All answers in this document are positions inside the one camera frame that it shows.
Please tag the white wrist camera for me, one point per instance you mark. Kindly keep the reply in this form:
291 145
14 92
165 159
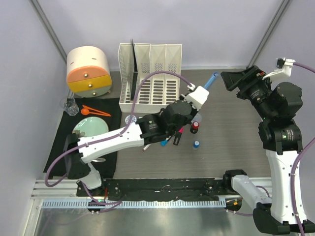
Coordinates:
197 98
283 70

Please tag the cream round drawer cabinet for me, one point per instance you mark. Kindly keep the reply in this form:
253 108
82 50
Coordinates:
87 73

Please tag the orange plastic spoon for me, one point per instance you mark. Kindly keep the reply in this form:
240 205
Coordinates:
86 112

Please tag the black mounting rail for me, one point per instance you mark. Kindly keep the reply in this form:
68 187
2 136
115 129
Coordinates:
165 189

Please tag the blue white round tin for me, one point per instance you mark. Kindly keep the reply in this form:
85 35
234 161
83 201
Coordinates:
131 118

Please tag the white slotted cable duct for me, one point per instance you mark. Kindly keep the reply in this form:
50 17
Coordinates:
88 203

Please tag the pale green plate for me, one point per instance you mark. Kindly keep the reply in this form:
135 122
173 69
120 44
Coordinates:
91 126

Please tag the red black stamp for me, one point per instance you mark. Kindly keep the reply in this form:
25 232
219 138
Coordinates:
194 127

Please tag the clear glass cup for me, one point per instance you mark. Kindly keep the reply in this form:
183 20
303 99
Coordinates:
70 106

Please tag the cream perforated file organizer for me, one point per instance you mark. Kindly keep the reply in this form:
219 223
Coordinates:
159 90

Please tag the metal spoon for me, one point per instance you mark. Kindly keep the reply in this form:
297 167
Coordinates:
100 160

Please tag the pink black highlighter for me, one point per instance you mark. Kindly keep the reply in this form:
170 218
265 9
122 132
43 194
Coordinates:
177 137

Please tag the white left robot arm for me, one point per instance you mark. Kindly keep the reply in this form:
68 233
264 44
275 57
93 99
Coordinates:
150 129

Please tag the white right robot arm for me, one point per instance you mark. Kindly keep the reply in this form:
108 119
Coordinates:
283 212

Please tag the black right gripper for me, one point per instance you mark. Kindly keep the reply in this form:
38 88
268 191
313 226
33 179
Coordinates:
249 78

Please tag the black cloth mat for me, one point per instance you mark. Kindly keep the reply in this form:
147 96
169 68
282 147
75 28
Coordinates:
102 148

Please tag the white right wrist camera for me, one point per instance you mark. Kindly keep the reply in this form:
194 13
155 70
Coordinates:
283 70

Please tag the blue plastic folder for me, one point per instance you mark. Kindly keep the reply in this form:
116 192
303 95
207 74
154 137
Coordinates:
211 80

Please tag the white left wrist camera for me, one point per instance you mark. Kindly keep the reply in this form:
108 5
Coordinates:
197 98

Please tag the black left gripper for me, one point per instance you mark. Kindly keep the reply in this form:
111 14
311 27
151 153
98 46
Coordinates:
194 111

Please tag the small blue cap bottle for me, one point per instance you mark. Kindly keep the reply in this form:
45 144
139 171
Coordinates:
196 144

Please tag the blue black highlighter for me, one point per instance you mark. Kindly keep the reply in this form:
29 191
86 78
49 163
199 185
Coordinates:
163 143

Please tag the clear jar with lid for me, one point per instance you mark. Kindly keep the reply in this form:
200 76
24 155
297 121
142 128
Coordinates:
197 118

